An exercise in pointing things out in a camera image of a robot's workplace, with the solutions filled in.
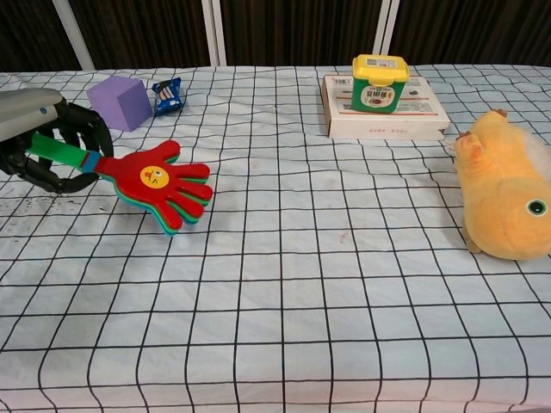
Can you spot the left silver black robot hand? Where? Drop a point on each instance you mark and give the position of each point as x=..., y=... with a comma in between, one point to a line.
x=26, y=112

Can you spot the red hand clapper toy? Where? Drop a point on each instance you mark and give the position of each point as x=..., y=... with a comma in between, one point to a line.
x=150, y=176

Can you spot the purple foam cube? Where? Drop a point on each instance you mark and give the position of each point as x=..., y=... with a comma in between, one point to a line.
x=122, y=103

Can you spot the blue cookie packet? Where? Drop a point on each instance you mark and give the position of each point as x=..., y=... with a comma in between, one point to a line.
x=168, y=96

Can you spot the white black checkered tablecloth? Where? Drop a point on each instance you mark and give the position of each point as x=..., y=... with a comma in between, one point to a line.
x=301, y=279

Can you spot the green tub with yellow lid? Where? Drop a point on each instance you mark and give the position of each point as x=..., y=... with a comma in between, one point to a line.
x=379, y=86

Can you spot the white flat cardboard box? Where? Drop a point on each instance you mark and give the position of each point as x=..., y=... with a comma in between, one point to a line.
x=387, y=125

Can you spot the yellow plush animal toy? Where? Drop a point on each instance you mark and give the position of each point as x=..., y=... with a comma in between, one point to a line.
x=499, y=189

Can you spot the white double frame post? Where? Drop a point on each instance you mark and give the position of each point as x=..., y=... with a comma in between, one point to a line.
x=214, y=32

